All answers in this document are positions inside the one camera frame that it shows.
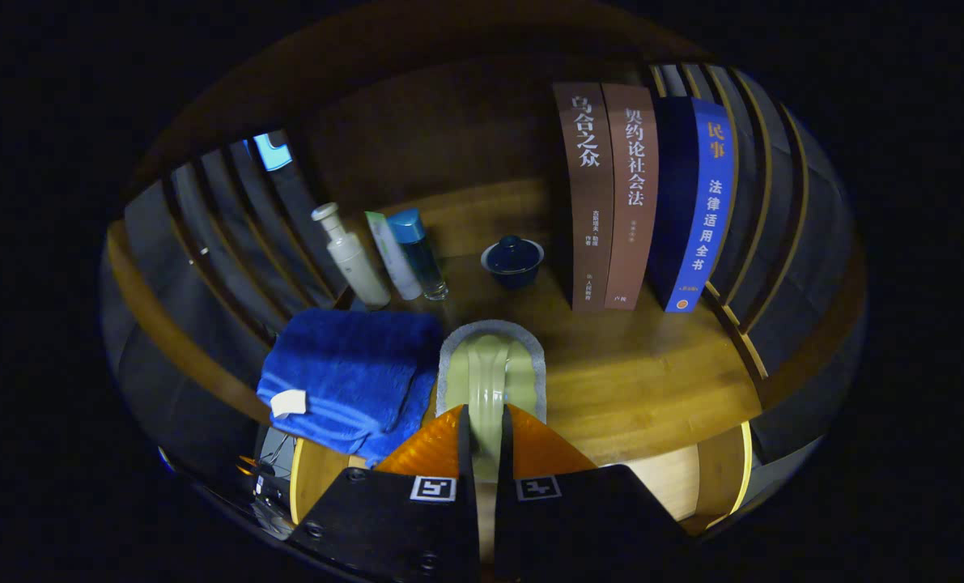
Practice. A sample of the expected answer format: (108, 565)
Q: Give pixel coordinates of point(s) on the folded blue towel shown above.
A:
(344, 372)

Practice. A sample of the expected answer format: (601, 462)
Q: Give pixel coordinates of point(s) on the wooden cabinet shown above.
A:
(449, 121)

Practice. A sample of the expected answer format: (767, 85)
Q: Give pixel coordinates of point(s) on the teal capped bottle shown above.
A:
(421, 255)

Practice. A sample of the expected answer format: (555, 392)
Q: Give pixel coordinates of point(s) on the white and green tube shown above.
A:
(394, 259)

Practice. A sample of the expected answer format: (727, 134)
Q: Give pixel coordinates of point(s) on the dark blue lidded teacup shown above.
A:
(512, 261)

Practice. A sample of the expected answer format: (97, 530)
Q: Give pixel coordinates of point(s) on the white pump bottle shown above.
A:
(356, 263)

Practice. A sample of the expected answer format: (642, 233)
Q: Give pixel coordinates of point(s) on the wooden countertop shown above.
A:
(627, 372)

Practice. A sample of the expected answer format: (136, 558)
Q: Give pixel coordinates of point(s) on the brown book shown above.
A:
(634, 210)
(591, 210)

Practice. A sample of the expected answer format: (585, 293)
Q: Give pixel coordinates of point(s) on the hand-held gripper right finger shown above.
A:
(579, 526)

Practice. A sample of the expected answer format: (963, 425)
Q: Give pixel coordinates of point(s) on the blue book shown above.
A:
(700, 210)

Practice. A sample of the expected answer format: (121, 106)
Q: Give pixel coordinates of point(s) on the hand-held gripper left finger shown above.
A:
(401, 526)

